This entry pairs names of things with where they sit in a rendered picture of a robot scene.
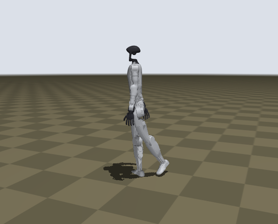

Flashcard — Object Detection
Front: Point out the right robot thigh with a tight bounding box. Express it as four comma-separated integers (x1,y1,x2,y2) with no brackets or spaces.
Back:
131,122,142,146

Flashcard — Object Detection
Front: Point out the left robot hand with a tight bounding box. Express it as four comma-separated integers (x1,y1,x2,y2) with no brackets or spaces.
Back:
124,107,135,126

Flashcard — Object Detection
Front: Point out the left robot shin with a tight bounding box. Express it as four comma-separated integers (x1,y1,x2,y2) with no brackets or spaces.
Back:
145,136,165,164

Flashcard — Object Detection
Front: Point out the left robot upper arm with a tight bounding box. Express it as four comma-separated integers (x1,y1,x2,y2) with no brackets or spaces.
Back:
129,65,139,91

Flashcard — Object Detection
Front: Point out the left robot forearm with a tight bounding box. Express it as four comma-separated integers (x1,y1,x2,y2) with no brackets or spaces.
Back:
129,85,137,111

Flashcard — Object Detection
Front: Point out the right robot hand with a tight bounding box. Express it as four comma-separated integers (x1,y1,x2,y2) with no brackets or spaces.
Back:
143,102,150,120

